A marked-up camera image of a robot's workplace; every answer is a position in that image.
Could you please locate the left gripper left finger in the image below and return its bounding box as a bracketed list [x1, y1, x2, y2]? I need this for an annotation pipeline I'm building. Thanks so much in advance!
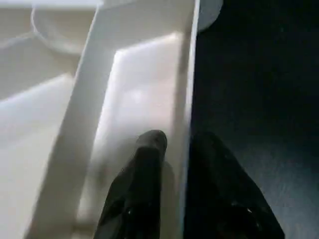
[94, 130, 168, 239]

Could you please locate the black work mat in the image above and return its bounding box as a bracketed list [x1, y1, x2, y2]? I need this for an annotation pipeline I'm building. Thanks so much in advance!
[187, 0, 319, 239]

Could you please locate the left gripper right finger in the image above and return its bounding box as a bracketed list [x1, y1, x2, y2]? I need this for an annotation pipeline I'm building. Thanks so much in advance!
[183, 130, 287, 239]

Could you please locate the white plastic table top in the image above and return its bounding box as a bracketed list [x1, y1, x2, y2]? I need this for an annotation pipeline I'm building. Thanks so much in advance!
[0, 0, 223, 239]

